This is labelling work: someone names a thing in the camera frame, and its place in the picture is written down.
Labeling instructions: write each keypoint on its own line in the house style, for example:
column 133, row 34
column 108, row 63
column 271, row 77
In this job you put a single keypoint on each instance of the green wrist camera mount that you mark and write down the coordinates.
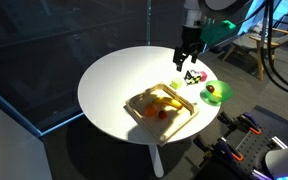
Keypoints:
column 217, row 31

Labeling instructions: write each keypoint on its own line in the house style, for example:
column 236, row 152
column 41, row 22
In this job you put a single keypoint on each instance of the black perforated breadboard table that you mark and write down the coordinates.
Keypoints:
column 260, row 146

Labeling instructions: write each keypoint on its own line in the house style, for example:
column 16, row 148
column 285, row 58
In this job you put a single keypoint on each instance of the white table pedestal base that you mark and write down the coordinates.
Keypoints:
column 156, row 160

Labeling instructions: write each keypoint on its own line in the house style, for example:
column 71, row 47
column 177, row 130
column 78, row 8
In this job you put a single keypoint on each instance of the green translucent bowl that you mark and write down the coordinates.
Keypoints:
column 225, row 90

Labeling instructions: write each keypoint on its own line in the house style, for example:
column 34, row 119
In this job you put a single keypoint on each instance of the lime green cube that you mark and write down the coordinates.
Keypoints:
column 176, row 83

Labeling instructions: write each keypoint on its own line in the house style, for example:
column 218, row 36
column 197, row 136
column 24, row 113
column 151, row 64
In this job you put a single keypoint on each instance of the purple spring clamp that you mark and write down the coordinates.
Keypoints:
column 247, row 121
column 225, row 150

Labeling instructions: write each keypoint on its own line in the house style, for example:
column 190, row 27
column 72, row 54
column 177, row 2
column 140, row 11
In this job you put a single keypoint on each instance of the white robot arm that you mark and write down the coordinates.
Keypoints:
column 192, row 13

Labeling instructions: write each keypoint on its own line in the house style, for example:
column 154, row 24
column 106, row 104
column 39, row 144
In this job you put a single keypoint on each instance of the pink cube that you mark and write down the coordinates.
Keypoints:
column 203, row 76

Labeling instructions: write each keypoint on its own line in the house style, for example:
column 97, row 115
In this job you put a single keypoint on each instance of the orange fruit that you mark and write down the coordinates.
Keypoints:
column 150, row 109

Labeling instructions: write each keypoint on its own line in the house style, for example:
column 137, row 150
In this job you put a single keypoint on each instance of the small red tomato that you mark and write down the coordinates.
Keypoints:
column 163, row 115

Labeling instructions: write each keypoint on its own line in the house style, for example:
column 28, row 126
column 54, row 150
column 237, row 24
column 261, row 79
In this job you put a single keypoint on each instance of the round white table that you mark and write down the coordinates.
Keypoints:
column 148, row 20

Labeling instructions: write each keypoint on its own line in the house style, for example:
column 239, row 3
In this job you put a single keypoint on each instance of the yellow banana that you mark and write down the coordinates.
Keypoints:
column 170, row 102

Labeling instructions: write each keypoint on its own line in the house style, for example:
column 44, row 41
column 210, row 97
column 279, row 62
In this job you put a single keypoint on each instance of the wooden chair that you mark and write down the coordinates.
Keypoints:
column 260, row 63

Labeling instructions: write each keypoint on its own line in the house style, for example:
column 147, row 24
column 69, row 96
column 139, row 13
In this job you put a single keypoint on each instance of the dark red plum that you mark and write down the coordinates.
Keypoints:
column 210, row 89

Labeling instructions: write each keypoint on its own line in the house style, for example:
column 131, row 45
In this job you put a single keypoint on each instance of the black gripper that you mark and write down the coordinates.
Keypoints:
column 190, row 41

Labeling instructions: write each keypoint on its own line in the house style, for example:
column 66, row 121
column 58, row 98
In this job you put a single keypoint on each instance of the light wooden tray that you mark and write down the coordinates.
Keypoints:
column 170, row 128

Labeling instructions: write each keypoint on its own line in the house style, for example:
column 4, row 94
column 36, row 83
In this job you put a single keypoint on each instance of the black and white checkered cube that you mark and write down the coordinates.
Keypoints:
column 192, row 77

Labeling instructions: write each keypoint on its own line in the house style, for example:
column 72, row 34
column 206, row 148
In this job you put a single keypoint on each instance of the silver aluminium rail end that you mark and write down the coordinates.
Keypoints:
column 279, row 142

